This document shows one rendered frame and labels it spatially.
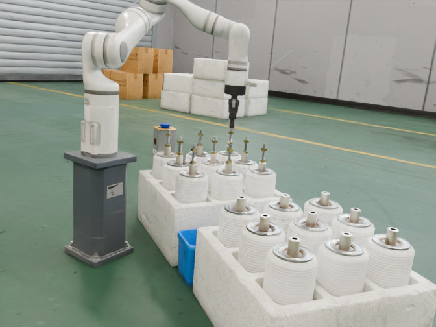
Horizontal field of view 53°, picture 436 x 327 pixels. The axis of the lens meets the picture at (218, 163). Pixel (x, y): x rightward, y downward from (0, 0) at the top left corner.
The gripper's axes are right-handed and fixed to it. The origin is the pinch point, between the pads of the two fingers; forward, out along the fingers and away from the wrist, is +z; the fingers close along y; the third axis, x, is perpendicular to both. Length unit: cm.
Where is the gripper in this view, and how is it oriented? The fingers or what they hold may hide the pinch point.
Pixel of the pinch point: (231, 124)
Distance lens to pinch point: 157.0
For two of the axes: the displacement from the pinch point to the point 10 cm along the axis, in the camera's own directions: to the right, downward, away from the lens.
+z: -0.8, 9.7, 2.5
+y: -0.5, 2.4, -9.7
